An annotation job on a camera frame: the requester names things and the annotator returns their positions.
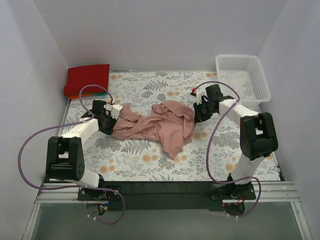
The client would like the pink t shirt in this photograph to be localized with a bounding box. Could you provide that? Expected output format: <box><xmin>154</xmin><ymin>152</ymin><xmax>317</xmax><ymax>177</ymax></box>
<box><xmin>111</xmin><ymin>100</ymin><xmax>195</xmax><ymax>159</ymax></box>

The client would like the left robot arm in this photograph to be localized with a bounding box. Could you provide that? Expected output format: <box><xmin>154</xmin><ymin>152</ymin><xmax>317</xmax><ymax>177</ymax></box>
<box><xmin>45</xmin><ymin>100</ymin><xmax>123</xmax><ymax>188</ymax></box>

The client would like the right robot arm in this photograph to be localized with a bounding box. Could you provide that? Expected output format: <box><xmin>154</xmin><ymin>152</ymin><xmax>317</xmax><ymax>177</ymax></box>
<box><xmin>191</xmin><ymin>81</ymin><xmax>278</xmax><ymax>200</ymax></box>

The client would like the green folded t shirt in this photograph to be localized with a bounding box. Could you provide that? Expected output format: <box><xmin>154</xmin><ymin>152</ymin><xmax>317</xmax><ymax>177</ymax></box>
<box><xmin>85</xmin><ymin>92</ymin><xmax>108</xmax><ymax>97</ymax></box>

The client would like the floral table mat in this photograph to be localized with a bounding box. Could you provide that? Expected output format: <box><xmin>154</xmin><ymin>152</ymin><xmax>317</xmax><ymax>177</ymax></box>
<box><xmin>49</xmin><ymin>70</ymin><xmax>281</xmax><ymax>182</ymax></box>

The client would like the orange folded t shirt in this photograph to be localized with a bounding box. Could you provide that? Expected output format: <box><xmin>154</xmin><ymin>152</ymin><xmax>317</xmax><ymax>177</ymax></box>
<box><xmin>68</xmin><ymin>93</ymin><xmax>92</xmax><ymax>100</ymax></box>

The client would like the red folded t shirt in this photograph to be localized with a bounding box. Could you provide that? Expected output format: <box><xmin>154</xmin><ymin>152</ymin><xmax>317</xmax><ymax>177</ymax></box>
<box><xmin>63</xmin><ymin>64</ymin><xmax>110</xmax><ymax>97</ymax></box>

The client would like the white plastic basket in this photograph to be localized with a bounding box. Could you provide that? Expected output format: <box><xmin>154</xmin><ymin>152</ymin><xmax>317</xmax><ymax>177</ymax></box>
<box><xmin>215</xmin><ymin>54</ymin><xmax>271</xmax><ymax>107</ymax></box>

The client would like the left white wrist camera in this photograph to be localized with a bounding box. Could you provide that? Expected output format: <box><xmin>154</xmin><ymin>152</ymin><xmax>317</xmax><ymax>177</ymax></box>
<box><xmin>104</xmin><ymin>102</ymin><xmax>123</xmax><ymax>120</ymax></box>

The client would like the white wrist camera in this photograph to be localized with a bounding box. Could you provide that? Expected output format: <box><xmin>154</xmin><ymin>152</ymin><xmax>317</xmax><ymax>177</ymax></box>
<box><xmin>104</xmin><ymin>102</ymin><xmax>123</xmax><ymax>120</ymax></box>
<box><xmin>190</xmin><ymin>88</ymin><xmax>206</xmax><ymax>105</ymax></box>

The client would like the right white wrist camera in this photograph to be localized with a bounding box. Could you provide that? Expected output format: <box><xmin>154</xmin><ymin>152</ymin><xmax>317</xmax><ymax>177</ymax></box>
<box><xmin>190</xmin><ymin>88</ymin><xmax>206</xmax><ymax>105</ymax></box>

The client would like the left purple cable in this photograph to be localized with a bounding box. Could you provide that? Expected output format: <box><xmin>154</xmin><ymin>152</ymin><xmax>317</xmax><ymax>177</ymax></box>
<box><xmin>18</xmin><ymin>84</ymin><xmax>126</xmax><ymax>225</ymax></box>

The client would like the purple cable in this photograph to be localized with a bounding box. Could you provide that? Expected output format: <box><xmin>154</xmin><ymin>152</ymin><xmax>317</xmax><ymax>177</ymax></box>
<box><xmin>18</xmin><ymin>84</ymin><xmax>126</xmax><ymax>225</ymax></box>
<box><xmin>194</xmin><ymin>80</ymin><xmax>263</xmax><ymax>219</ymax></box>

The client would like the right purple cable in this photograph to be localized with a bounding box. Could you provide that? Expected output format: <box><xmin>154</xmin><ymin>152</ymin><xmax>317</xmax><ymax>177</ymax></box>
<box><xmin>194</xmin><ymin>80</ymin><xmax>263</xmax><ymax>219</ymax></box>

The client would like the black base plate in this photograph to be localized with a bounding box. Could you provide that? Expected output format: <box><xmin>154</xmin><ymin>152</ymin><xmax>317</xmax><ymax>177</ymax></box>
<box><xmin>77</xmin><ymin>180</ymin><xmax>256</xmax><ymax>211</ymax></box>

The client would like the aluminium frame rail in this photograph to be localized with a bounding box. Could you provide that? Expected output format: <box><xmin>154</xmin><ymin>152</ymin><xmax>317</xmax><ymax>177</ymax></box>
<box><xmin>38</xmin><ymin>181</ymin><xmax>300</xmax><ymax>202</ymax></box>

